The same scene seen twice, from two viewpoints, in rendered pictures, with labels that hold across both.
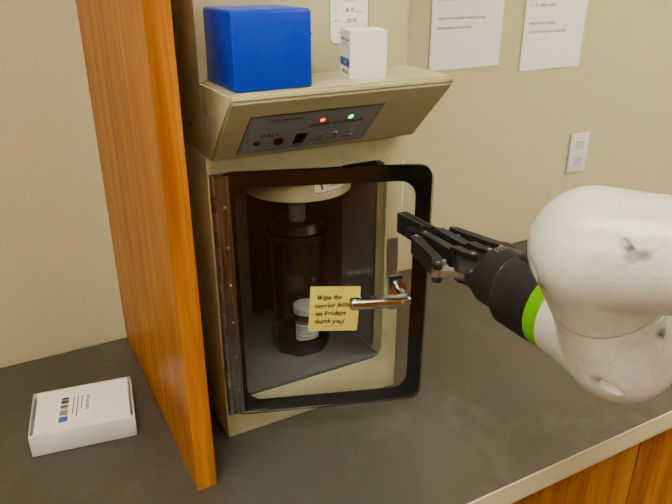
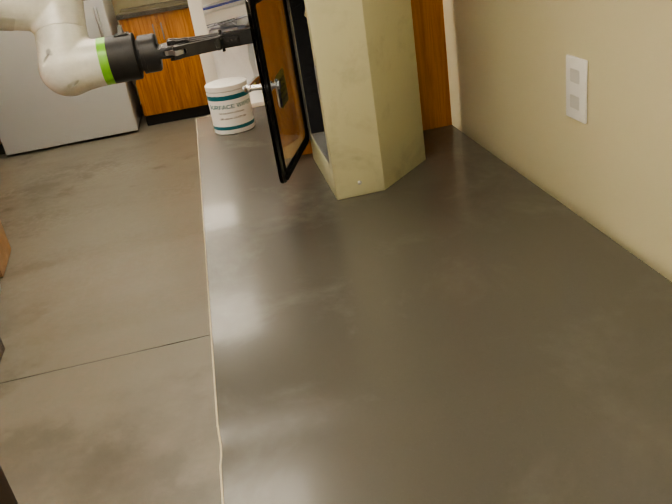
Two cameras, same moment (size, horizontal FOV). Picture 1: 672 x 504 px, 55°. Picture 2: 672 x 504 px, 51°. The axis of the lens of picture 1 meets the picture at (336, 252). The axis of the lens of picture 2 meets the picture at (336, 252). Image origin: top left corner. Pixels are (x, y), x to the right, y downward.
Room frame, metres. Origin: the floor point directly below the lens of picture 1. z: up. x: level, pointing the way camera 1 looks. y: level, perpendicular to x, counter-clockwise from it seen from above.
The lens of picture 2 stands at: (1.50, -1.47, 1.52)
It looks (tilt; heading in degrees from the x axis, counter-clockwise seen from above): 26 degrees down; 111
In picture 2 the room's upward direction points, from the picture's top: 9 degrees counter-clockwise
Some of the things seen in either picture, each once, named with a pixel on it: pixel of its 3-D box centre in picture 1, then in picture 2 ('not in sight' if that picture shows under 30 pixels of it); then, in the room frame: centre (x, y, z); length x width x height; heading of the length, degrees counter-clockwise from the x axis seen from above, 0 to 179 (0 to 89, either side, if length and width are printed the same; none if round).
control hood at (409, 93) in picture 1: (330, 116); not in sight; (0.87, 0.01, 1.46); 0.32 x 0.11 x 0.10; 118
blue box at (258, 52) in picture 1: (257, 46); not in sight; (0.82, 0.10, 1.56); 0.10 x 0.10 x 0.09; 28
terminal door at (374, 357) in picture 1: (327, 296); (280, 78); (0.86, 0.01, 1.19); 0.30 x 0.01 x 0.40; 98
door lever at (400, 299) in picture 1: (379, 296); (259, 83); (0.84, -0.06, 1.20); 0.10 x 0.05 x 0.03; 98
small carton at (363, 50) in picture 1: (363, 52); not in sight; (0.89, -0.04, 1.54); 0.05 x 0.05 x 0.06; 14
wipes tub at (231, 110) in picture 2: not in sight; (230, 105); (0.47, 0.49, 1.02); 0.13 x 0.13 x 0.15
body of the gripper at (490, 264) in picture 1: (489, 271); (162, 51); (0.70, -0.19, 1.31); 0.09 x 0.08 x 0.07; 28
